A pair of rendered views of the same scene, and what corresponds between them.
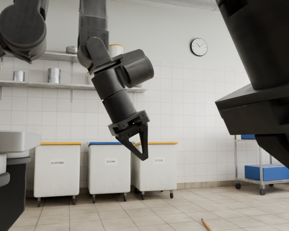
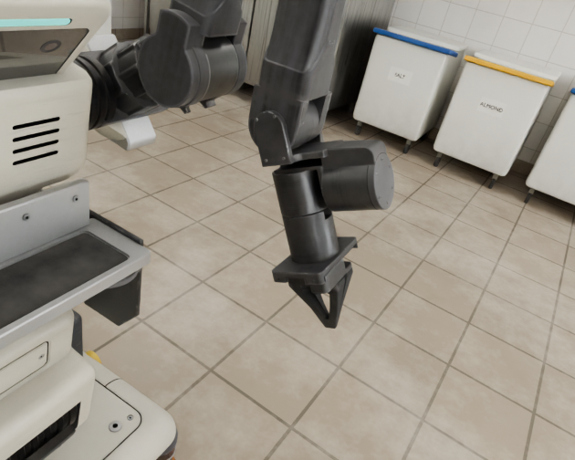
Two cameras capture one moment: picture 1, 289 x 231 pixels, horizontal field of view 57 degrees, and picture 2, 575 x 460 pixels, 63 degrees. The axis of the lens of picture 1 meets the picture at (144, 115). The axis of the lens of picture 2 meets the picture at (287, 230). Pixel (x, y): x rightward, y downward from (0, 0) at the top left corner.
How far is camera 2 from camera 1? 0.46 m
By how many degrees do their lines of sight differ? 54
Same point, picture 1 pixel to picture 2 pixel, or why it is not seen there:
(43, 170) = (462, 110)
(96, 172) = (555, 152)
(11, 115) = not seen: outside the picture
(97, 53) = (268, 144)
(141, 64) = (353, 186)
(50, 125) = (520, 22)
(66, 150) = (517, 88)
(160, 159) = not seen: outside the picture
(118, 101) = (293, 233)
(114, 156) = not seen: outside the picture
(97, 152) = not seen: outside the picture
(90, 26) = (270, 85)
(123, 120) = (290, 266)
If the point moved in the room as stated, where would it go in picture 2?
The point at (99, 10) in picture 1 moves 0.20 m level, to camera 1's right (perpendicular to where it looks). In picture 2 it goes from (297, 50) to (487, 136)
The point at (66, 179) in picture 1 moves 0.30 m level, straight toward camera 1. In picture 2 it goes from (494, 142) to (484, 152)
